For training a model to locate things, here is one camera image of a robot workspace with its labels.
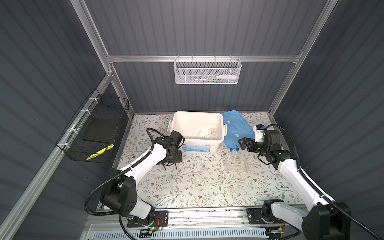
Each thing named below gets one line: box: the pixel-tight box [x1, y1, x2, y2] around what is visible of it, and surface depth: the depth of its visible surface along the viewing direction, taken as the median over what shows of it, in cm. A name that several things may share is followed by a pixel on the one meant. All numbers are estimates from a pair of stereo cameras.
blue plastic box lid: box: [221, 110, 256, 149], surface depth 114 cm
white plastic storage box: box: [167, 111, 228, 153], surface depth 101 cm
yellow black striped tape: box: [85, 144, 115, 161], surface depth 69 cm
